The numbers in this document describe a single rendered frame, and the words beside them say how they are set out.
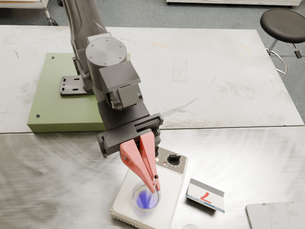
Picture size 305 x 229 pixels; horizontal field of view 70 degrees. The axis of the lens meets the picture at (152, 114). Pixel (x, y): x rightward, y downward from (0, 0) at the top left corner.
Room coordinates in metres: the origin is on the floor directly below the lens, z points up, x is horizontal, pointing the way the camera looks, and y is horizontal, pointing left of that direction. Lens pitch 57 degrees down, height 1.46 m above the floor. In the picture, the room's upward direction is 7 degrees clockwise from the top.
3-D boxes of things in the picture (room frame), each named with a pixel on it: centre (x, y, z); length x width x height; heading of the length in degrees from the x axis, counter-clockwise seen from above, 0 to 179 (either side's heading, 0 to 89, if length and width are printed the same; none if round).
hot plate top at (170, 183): (0.12, -0.01, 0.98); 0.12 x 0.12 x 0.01; 76
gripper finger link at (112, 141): (0.12, 0.01, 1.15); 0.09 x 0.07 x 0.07; 31
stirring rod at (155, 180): (0.09, -0.01, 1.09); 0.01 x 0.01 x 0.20
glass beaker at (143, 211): (0.10, 0.00, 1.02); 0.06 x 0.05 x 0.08; 96
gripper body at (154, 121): (0.18, 0.04, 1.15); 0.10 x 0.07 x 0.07; 121
